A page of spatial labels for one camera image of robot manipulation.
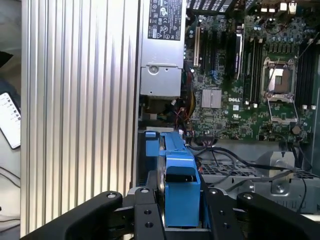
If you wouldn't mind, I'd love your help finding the thin metal locking lever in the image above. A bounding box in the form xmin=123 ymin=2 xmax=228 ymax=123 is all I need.
xmin=268 ymin=57 xmax=281 ymax=85
xmin=295 ymin=32 xmax=320 ymax=60

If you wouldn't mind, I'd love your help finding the white screen smartphone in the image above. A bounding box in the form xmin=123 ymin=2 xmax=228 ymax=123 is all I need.
xmin=0 ymin=91 xmax=22 ymax=150

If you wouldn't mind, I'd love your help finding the perforated metal drive cage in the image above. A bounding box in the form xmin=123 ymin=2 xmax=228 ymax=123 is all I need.
xmin=197 ymin=149 xmax=320 ymax=215

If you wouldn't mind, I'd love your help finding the thick black looped cable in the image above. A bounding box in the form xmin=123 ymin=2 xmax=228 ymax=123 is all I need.
xmin=192 ymin=146 xmax=308 ymax=216

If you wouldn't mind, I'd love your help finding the metal disk bay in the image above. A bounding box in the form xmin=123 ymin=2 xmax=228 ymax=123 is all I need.
xmin=138 ymin=125 xmax=187 ymax=191

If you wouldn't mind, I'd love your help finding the green Dell motherboard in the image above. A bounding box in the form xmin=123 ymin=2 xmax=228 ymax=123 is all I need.
xmin=184 ymin=9 xmax=320 ymax=145

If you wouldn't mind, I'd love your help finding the metal socket cover frame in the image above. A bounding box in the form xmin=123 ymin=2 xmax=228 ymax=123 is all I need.
xmin=266 ymin=96 xmax=299 ymax=124

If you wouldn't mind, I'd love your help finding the silver finned chipset heatsink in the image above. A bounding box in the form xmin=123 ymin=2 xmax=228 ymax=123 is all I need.
xmin=201 ymin=88 xmax=223 ymax=109

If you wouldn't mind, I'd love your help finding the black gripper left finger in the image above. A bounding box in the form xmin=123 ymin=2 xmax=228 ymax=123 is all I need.
xmin=19 ymin=187 xmax=167 ymax=240

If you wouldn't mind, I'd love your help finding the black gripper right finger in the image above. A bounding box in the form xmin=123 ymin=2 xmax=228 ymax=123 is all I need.
xmin=203 ymin=188 xmax=320 ymax=240

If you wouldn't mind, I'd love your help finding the white expansion slot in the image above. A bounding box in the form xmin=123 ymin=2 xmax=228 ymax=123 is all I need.
xmin=193 ymin=25 xmax=201 ymax=68

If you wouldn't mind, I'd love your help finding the black expansion slot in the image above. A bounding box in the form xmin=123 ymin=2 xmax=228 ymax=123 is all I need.
xmin=201 ymin=28 xmax=210 ymax=71

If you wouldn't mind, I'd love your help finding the braided supply wire bundle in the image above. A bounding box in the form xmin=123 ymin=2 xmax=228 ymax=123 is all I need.
xmin=183 ymin=84 xmax=197 ymax=118

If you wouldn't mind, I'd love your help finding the CPU socket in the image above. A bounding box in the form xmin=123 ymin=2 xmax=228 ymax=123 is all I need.
xmin=262 ymin=56 xmax=297 ymax=96

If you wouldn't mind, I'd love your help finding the grey power supply unit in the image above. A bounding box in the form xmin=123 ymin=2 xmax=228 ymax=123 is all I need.
xmin=139 ymin=0 xmax=187 ymax=97

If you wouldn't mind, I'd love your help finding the open grey PC case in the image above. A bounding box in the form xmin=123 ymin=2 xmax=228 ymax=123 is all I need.
xmin=136 ymin=0 xmax=320 ymax=218

